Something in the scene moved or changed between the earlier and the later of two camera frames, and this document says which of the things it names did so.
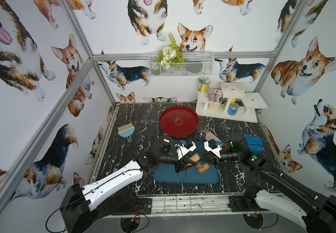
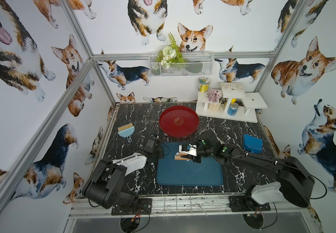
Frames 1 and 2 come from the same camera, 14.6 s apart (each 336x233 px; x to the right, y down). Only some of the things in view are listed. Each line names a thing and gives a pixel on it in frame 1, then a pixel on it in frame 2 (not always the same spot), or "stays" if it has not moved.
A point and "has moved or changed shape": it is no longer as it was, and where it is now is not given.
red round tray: x=178 y=121 stays
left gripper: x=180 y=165 → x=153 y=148
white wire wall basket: x=181 y=64 stays
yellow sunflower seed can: x=204 y=84 stays
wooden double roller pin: x=202 y=168 has moved or changed shape
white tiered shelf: x=231 y=102 stays
